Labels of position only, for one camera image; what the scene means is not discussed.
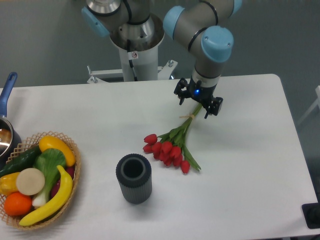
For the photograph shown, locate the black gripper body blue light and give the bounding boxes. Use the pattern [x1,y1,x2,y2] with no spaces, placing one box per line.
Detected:
[188,78,217,106]

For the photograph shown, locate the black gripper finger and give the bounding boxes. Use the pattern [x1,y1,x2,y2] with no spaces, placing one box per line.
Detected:
[203,97,224,119]
[173,78,190,105]

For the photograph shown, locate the red tulip bouquet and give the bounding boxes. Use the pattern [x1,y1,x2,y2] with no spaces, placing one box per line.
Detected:
[142,104,202,175]

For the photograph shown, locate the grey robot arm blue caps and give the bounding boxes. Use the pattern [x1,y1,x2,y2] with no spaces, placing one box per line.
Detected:
[81,0,242,115]

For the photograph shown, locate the dark grey ribbed vase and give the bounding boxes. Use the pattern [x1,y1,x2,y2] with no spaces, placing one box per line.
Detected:
[115,153,152,204]

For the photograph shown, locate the dark red vegetable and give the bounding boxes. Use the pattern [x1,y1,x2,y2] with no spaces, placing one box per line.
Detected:
[50,166,75,199]

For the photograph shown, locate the black device at edge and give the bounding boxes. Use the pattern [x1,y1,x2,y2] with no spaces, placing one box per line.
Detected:
[301,203,320,229]

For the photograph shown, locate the green bok choy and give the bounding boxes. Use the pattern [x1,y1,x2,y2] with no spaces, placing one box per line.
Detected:
[32,148,66,209]

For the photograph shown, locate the yellow banana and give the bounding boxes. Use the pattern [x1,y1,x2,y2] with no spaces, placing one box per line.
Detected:
[19,165,73,227]

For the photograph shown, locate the woven wicker basket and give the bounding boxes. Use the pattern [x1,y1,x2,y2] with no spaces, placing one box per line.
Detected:
[0,131,81,231]

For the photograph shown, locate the green cucumber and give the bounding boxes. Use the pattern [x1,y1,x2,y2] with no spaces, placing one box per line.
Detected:
[0,145,42,177]

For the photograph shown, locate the beige round disc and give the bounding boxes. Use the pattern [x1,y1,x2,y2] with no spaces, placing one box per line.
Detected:
[15,168,45,196]

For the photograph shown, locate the yellow bell pepper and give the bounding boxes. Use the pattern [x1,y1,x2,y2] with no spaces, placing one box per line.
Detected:
[0,172,20,196]

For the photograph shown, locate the orange fruit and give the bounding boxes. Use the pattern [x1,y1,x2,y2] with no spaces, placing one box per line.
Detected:
[3,192,32,216]

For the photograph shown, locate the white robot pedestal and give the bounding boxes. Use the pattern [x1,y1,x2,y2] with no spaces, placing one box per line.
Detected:
[87,43,178,84]

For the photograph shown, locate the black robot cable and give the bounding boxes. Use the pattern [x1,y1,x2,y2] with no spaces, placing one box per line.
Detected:
[126,39,139,82]

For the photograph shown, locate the white frame at right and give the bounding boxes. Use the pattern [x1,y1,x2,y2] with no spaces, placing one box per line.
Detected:
[297,85,320,127]

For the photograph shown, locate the blue handled saucepan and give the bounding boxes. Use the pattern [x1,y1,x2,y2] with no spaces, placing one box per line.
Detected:
[0,72,22,170]

